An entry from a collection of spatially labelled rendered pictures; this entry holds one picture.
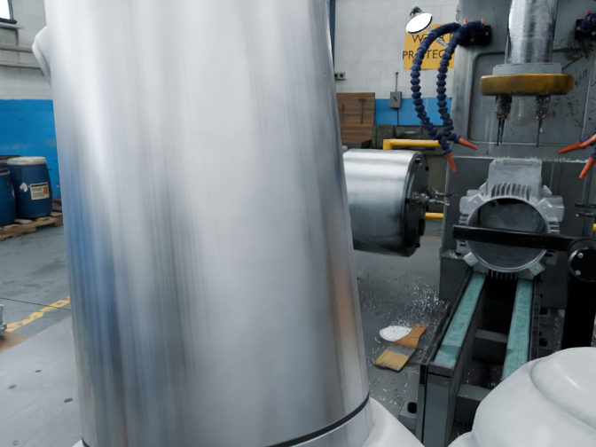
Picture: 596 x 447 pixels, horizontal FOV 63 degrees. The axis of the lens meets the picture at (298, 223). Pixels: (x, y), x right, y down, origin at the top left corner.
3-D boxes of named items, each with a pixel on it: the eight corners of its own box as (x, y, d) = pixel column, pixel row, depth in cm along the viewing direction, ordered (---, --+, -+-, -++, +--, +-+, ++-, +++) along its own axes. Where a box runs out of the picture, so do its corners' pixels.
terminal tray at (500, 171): (490, 189, 115) (492, 159, 113) (539, 192, 110) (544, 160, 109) (484, 197, 105) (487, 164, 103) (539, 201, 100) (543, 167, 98)
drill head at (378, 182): (312, 229, 142) (312, 143, 136) (440, 245, 126) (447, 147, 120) (270, 251, 120) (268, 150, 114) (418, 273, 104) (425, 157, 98)
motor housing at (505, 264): (466, 248, 121) (473, 172, 116) (552, 259, 112) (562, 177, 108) (452, 272, 103) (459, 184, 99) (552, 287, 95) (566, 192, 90)
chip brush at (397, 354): (411, 325, 106) (411, 321, 106) (434, 330, 103) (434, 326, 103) (372, 365, 89) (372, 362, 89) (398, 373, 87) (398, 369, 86)
